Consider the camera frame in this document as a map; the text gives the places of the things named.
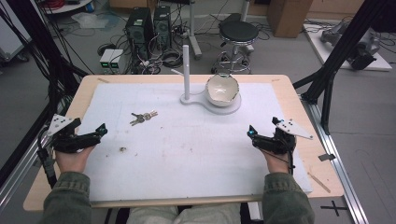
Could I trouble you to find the black round stool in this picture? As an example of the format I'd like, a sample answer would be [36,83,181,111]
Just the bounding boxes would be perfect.
[210,20,260,75]

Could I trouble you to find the grey metal stand leg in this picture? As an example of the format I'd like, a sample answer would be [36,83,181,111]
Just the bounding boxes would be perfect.
[185,0,204,61]

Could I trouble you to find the black tape cross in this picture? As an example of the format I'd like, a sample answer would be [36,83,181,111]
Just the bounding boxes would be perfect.
[319,200,348,217]

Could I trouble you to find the right hand-held gripper cable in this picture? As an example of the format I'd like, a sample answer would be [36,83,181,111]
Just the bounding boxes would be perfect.
[259,136,296,175]

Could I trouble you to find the left hand-held gripper cable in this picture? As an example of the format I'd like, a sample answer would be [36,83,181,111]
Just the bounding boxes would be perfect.
[36,126,59,189]

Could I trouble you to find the white stand with post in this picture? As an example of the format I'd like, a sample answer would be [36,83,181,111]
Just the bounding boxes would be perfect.
[170,44,243,116]

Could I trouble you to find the person's left hand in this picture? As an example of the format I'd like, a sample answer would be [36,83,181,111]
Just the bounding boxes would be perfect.
[55,145,96,174]

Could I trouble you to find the person's right hand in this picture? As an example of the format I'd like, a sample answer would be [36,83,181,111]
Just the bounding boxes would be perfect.
[260,148,291,175]

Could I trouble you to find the thin wooden stick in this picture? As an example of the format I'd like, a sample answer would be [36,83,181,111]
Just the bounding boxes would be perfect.
[306,171,332,194]

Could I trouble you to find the cardboard box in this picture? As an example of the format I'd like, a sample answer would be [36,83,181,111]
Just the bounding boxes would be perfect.
[266,0,314,39]

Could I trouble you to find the white power supply unit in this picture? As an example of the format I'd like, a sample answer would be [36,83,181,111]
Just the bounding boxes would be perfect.
[109,49,125,75]
[99,49,116,75]

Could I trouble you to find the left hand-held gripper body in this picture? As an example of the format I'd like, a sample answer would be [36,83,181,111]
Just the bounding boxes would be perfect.
[46,113,103,154]

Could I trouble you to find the black metal frame strut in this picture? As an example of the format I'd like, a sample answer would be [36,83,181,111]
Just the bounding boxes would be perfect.
[292,0,396,135]
[0,0,90,188]

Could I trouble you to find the hand-held gripper cable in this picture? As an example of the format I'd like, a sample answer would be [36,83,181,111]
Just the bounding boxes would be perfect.
[36,126,59,189]
[259,136,296,175]

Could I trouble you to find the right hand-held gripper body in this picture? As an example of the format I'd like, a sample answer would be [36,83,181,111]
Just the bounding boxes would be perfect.
[250,116,314,155]

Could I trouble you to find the black tape piece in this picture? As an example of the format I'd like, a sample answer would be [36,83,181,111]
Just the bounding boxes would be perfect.
[318,152,337,162]

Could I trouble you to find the black computer tower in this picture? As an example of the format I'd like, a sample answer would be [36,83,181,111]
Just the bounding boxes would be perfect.
[125,7,154,60]
[152,5,173,49]

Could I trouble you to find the aluminium rail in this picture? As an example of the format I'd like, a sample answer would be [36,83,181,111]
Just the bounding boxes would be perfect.
[299,92,371,224]
[0,133,52,214]

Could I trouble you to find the person's legs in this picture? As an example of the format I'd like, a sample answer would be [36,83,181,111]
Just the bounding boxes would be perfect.
[125,203,243,224]

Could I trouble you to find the bunch of keys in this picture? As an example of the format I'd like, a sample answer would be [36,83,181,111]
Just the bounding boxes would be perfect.
[129,109,159,127]

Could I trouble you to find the white foam mat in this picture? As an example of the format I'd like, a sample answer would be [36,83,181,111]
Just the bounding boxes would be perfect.
[77,81,314,203]

